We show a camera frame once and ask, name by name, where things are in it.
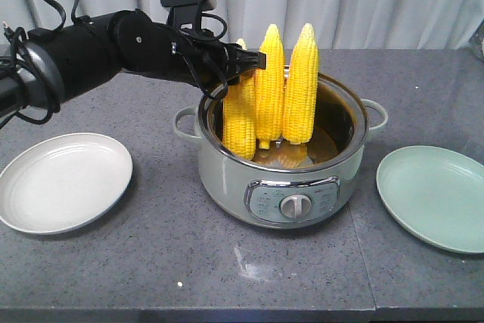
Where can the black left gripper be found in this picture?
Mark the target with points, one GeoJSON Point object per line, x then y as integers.
{"type": "Point", "coordinates": [201, 60]}

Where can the yellow corn cob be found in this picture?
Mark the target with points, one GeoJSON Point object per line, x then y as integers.
{"type": "Point", "coordinates": [239, 117]}
{"type": "Point", "coordinates": [270, 89]}
{"type": "Point", "coordinates": [301, 89]}

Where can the beige round plate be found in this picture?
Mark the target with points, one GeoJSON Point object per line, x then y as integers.
{"type": "Point", "coordinates": [64, 183]}

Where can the green round plate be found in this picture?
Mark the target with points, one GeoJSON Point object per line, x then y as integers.
{"type": "Point", "coordinates": [435, 194]}

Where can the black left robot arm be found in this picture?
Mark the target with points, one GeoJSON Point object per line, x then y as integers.
{"type": "Point", "coordinates": [45, 68]}

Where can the green electric cooking pot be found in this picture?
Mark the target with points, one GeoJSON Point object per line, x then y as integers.
{"type": "Point", "coordinates": [286, 186]}

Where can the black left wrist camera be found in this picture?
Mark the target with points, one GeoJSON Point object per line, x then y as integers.
{"type": "Point", "coordinates": [189, 1]}

